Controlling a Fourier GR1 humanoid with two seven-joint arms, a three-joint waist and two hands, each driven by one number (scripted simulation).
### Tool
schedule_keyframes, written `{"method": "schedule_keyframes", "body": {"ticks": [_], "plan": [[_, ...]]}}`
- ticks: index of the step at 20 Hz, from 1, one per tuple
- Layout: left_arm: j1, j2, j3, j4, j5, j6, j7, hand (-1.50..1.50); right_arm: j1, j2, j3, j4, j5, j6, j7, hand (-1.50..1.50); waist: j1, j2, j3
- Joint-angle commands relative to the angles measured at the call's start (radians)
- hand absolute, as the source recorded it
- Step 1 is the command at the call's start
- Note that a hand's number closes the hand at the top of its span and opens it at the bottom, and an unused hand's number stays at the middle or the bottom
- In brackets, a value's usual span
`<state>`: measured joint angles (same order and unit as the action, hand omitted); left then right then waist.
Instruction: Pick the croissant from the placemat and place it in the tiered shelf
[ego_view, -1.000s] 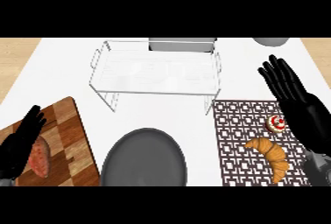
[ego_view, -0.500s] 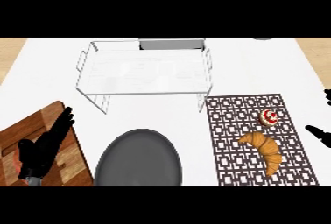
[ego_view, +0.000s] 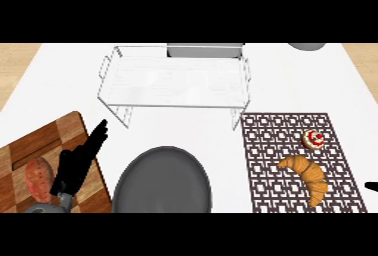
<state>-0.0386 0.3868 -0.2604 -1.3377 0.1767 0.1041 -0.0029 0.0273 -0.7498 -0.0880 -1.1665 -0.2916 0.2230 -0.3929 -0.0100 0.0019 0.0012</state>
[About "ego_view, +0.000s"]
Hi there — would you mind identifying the brown patterned placemat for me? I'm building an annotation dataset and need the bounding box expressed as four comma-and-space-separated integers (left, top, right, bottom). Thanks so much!
239, 112, 369, 214

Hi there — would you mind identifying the golden brown croissant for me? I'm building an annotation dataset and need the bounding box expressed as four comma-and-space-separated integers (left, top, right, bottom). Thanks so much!
276, 155, 329, 208

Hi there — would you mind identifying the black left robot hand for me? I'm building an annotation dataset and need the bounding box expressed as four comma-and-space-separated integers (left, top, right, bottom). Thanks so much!
49, 119, 109, 197

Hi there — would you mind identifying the checkered wooden cutting board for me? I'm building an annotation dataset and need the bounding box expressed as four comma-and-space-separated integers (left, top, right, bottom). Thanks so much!
0, 110, 114, 214

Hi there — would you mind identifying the reddish brown bread loaf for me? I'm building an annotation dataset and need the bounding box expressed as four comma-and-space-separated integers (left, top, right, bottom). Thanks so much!
24, 156, 56, 205

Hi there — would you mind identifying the grey round object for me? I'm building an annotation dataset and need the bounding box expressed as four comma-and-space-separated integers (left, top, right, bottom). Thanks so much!
287, 43, 327, 52

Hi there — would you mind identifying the dark grey round plate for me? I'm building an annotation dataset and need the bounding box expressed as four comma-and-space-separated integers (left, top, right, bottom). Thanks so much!
112, 145, 214, 214

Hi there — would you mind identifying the white wire tiered shelf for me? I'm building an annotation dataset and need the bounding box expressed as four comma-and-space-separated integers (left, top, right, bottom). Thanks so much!
96, 45, 253, 131

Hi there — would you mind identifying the grey box appliance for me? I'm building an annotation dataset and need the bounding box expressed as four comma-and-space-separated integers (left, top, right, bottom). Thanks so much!
166, 43, 247, 60

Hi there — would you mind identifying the red and white cupcake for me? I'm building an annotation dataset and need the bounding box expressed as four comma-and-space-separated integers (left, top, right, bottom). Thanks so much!
301, 129, 327, 150

